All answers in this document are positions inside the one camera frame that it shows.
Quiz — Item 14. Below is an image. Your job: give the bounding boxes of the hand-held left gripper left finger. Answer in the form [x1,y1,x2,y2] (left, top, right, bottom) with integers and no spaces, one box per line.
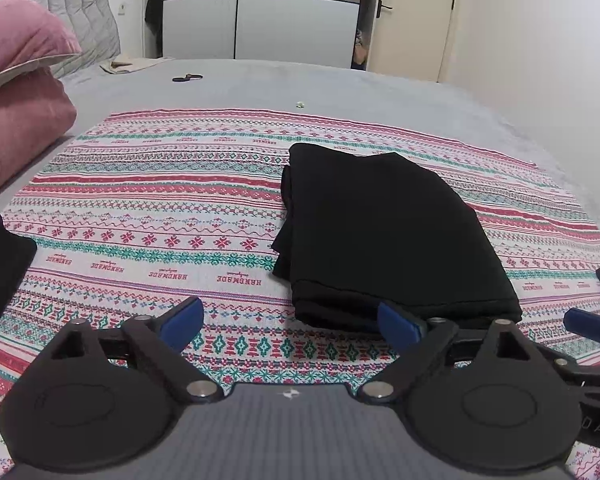
[30,296,226,404]

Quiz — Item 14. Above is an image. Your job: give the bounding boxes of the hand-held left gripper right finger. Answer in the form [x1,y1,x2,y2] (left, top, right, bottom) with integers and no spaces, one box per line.
[356,301,571,405]

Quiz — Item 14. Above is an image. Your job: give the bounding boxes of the black pants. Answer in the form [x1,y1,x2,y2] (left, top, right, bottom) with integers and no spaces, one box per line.
[271,142,524,334]

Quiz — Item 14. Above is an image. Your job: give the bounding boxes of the striped patterned blanket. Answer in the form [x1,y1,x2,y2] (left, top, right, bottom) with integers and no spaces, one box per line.
[0,108,600,480]

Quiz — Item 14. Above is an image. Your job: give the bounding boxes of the black cloth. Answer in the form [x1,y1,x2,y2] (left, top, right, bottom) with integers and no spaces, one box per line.
[0,213,38,356]

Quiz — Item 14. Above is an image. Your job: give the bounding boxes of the grey bed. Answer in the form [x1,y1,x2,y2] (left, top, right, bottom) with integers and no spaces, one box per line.
[0,57,600,246]

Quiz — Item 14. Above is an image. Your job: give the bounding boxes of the pink pillow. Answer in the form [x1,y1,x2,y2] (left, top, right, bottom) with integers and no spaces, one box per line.
[0,0,83,101]
[0,67,78,206]

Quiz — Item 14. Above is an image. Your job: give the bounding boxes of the beige cloth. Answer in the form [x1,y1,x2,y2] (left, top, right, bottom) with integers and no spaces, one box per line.
[99,55,176,75]

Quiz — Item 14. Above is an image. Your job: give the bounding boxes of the brown object by door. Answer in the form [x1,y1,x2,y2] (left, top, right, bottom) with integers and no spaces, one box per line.
[352,27,370,69]

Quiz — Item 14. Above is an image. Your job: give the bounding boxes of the cream door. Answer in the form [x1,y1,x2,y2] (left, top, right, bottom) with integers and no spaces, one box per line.
[367,0,461,84]

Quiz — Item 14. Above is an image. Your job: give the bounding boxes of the dark hanging garment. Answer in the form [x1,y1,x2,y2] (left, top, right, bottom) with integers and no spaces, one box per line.
[144,0,167,59]

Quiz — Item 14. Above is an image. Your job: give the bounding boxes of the white and brown wardrobe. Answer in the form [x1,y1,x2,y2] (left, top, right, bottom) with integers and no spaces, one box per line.
[161,0,366,68]

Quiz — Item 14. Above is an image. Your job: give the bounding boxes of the grey padded headboard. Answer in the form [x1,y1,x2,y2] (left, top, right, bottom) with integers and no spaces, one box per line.
[0,0,121,81]

